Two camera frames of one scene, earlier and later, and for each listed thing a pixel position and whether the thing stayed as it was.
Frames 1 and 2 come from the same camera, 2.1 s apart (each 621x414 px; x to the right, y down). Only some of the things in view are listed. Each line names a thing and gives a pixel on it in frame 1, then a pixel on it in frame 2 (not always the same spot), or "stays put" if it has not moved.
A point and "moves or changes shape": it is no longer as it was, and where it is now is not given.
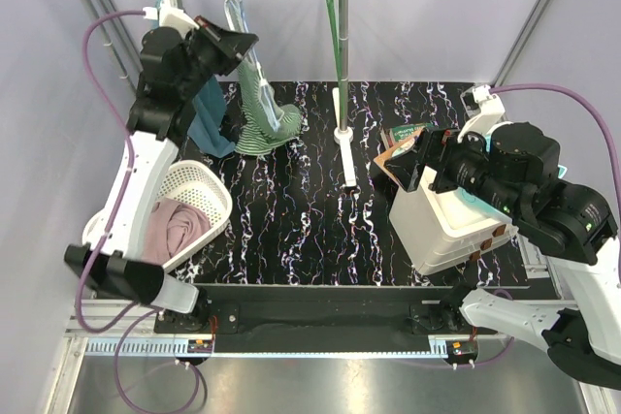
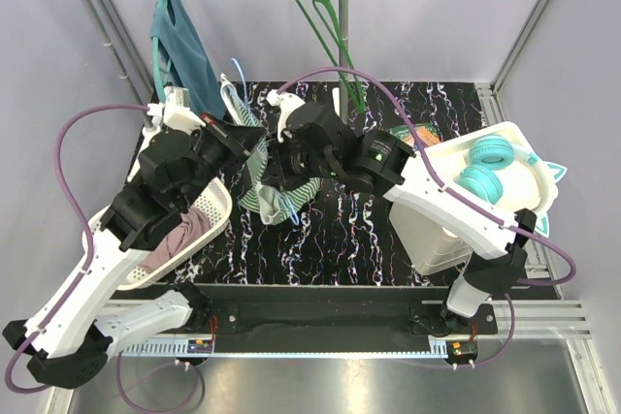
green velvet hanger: (331, 3) moves or changes shape
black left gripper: (235, 46) -> (237, 140)
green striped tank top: (267, 126) moves or changes shape
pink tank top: (173, 225) stays put
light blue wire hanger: (263, 83) -> (253, 121)
